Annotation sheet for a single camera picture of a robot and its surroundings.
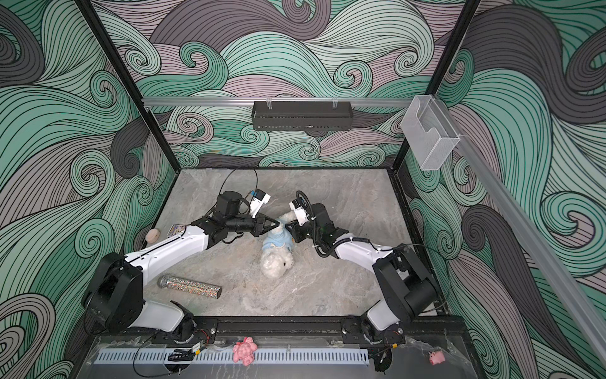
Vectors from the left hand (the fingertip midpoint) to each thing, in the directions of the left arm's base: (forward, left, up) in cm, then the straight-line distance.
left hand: (278, 222), depth 80 cm
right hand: (+3, -4, -7) cm, 9 cm away
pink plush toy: (-35, +8, -13) cm, 39 cm away
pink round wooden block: (+2, +52, -16) cm, 54 cm away
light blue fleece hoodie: (-4, 0, -4) cm, 5 cm away
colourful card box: (+5, +44, -16) cm, 47 cm away
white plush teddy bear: (-10, 0, -6) cm, 12 cm away
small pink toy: (-36, -48, -14) cm, 62 cm away
